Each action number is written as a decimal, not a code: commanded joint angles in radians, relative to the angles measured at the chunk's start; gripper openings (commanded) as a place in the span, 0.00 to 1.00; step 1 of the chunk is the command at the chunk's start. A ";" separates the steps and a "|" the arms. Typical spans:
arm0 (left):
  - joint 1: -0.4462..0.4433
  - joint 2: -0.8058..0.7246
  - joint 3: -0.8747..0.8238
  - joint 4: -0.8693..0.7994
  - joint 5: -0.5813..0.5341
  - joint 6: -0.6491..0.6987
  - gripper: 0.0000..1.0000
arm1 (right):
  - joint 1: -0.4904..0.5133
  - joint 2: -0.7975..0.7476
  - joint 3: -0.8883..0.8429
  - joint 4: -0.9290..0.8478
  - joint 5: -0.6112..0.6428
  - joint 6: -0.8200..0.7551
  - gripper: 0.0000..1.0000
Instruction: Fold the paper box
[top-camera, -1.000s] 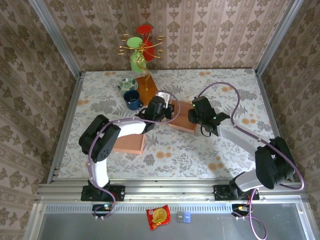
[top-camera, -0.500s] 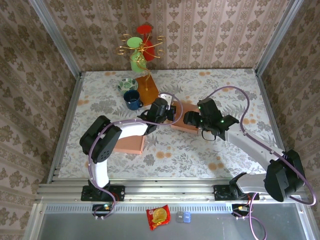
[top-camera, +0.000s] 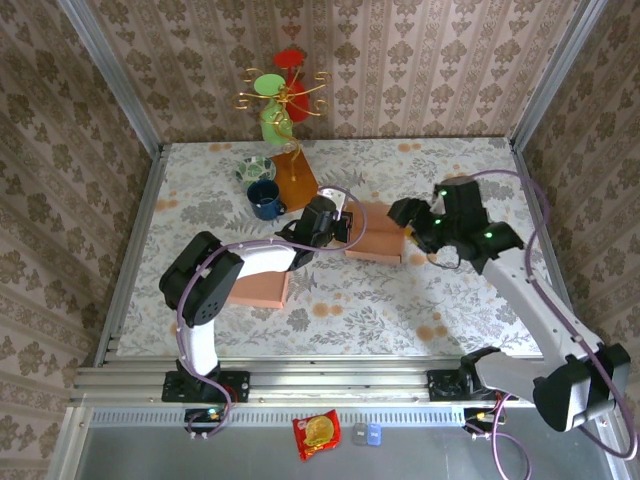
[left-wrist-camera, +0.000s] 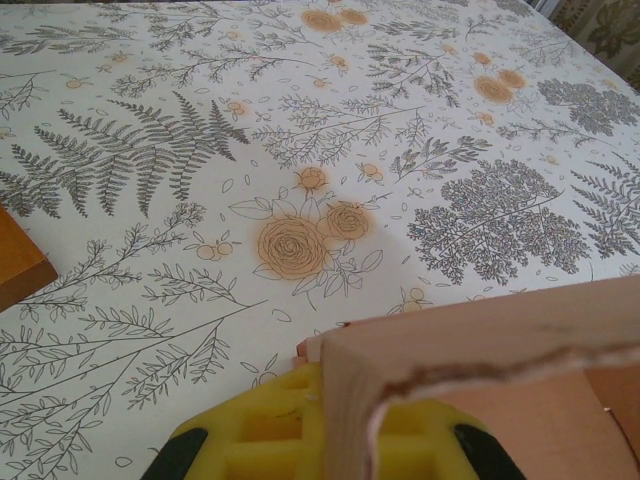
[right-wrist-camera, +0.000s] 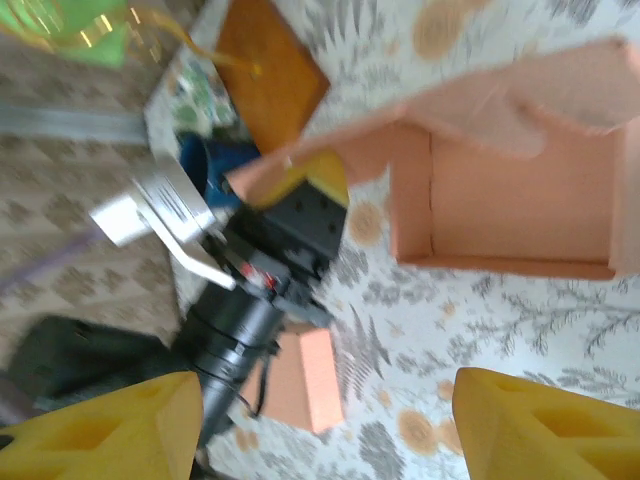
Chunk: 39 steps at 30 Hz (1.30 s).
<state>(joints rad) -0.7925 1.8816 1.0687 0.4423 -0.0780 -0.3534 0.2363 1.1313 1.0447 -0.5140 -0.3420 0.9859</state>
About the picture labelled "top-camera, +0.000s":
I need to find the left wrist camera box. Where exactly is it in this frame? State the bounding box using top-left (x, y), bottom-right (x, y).
top-left (323, 187), bottom-right (350, 215)

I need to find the red plastic cup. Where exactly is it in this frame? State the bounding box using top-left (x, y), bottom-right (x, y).
top-left (273, 48), bottom-right (310, 124)

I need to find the grey metal shelf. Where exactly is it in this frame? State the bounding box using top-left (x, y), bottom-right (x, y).
top-left (47, 404), bottom-right (640, 480)

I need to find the green plastic cup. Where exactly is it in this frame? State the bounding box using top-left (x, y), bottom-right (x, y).
top-left (253, 73), bottom-right (295, 146)

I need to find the red snack packet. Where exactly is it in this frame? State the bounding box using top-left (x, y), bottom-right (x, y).
top-left (292, 408), bottom-right (342, 462)

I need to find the dark blue enamel mug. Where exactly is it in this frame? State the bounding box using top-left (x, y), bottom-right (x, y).
top-left (246, 179), bottom-right (289, 221)

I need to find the aluminium table side rail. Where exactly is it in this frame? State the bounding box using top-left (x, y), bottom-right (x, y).
top-left (92, 144), bottom-right (167, 369)
top-left (509, 139), bottom-right (592, 365)

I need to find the brown cardboard mailer box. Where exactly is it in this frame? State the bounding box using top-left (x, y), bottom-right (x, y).
top-left (229, 269), bottom-right (292, 310)
top-left (344, 200), bottom-right (407, 265)

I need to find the small black controller board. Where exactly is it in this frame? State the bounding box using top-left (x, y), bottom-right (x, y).
top-left (183, 407), bottom-right (226, 435)
top-left (462, 407), bottom-right (501, 434)

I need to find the slotted grey cable duct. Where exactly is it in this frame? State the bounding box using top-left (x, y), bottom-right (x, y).
top-left (84, 407), bottom-right (469, 427)

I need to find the gold wire stand wooden base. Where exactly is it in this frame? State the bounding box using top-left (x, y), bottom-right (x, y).
top-left (230, 67), bottom-right (334, 214)

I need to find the aluminium frame post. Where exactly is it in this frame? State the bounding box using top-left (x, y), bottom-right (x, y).
top-left (55, 0), bottom-right (165, 154)
top-left (509, 0), bottom-right (609, 154)

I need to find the floral print table cover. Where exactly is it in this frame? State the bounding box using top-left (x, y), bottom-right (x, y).
top-left (117, 138), bottom-right (576, 357)

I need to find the green leaf print bowl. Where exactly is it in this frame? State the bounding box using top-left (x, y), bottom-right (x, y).
top-left (234, 155), bottom-right (277, 187)

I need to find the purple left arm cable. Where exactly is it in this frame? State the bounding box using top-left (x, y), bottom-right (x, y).
top-left (172, 185), bottom-right (369, 441)

